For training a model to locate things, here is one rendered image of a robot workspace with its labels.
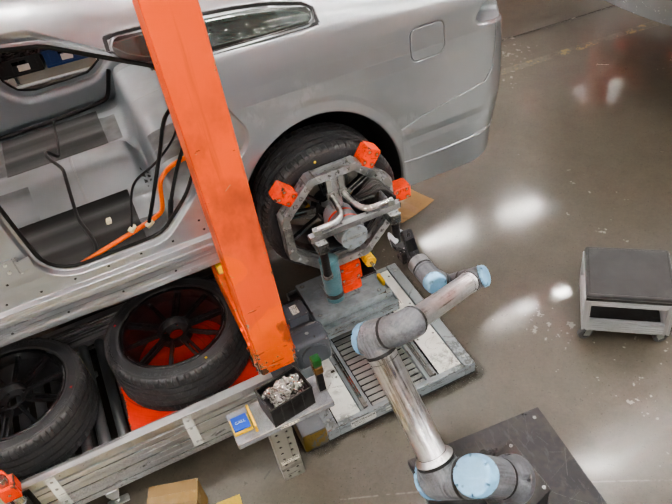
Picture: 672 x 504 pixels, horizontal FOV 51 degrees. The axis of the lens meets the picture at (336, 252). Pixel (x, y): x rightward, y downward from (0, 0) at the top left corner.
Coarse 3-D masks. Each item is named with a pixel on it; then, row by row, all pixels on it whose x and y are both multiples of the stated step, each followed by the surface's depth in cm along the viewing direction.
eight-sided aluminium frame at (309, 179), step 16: (336, 160) 305; (352, 160) 303; (304, 176) 300; (320, 176) 299; (336, 176) 302; (368, 176) 310; (384, 176) 314; (304, 192) 300; (288, 208) 303; (288, 224) 306; (384, 224) 331; (288, 240) 312; (368, 240) 335; (288, 256) 320; (304, 256) 322; (352, 256) 336
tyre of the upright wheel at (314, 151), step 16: (304, 128) 316; (320, 128) 315; (336, 128) 318; (352, 128) 327; (288, 144) 311; (304, 144) 308; (320, 144) 305; (336, 144) 305; (352, 144) 308; (272, 160) 312; (288, 160) 305; (304, 160) 301; (320, 160) 304; (384, 160) 320; (256, 176) 318; (272, 176) 307; (288, 176) 302; (256, 192) 318; (256, 208) 319; (272, 208) 308; (272, 224) 314; (272, 240) 319
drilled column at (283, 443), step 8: (280, 432) 297; (288, 432) 300; (272, 440) 298; (280, 440) 301; (288, 440) 303; (272, 448) 317; (280, 448) 308; (288, 448) 307; (296, 448) 309; (280, 456) 308; (288, 456) 310; (296, 456) 313; (280, 464) 311; (288, 464) 314; (296, 464) 316; (288, 472) 317; (296, 472) 320
